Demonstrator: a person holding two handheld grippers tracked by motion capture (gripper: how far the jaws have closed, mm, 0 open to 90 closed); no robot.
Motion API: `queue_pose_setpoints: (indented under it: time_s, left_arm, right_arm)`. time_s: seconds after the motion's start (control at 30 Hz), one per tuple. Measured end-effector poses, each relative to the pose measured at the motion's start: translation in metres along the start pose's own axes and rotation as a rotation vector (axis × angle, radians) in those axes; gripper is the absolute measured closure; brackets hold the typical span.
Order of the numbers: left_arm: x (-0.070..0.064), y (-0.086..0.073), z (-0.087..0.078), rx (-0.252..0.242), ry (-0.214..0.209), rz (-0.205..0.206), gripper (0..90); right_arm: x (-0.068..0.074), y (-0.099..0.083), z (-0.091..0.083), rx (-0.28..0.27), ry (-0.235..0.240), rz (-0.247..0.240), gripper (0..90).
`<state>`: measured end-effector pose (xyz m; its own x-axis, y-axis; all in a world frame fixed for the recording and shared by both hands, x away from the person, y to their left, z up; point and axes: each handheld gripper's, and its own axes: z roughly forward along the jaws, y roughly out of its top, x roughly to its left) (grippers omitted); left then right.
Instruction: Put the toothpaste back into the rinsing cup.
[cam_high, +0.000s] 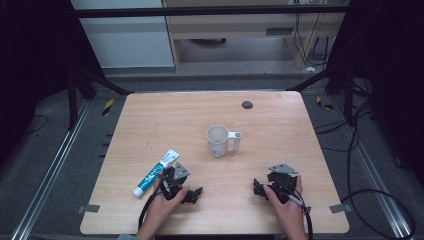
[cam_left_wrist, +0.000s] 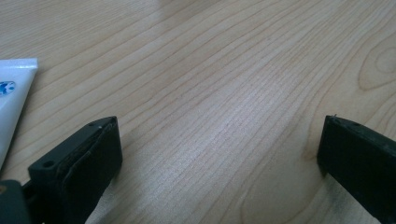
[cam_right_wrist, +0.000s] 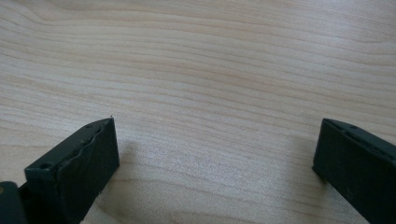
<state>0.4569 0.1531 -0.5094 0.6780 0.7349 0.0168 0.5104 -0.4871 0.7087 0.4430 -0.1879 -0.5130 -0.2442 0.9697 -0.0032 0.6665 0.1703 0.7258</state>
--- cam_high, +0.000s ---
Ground black metal stand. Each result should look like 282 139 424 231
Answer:
65 63 135 132
285 64 371 127

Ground person's right hand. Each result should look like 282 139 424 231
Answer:
262 174 306 234

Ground white and teal toothpaste tube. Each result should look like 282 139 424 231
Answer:
132 148 181 199

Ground yellow and black tape strip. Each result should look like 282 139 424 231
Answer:
315 95 334 112
101 98 115 117

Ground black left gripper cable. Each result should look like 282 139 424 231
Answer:
137 179 168 232

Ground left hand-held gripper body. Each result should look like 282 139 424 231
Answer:
159 162 191 201

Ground aluminium floor rail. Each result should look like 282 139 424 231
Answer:
9 99 92 240
329 95 415 240

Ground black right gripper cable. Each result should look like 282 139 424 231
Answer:
273 179 315 240

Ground black curtain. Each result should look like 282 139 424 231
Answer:
0 0 101 168
328 0 424 188

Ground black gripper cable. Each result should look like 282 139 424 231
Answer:
273 179 315 240
137 179 168 232

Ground thin black floor cable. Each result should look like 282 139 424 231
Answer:
23 113 49 135

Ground white cup with handle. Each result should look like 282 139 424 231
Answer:
205 124 243 159

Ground black looped floor cable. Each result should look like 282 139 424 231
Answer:
313 99 417 240

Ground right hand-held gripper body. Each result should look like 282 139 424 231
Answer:
266 162 299 205

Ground person's left hand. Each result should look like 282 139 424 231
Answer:
143 179 190 234

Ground black horizontal frame bar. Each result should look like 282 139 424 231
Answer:
73 4 350 19

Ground grey tape piece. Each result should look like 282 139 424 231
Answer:
77 203 101 215
328 202 353 215

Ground black hanging desk cables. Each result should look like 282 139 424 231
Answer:
292 0 332 68

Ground white cabinet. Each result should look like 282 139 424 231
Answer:
70 0 176 70

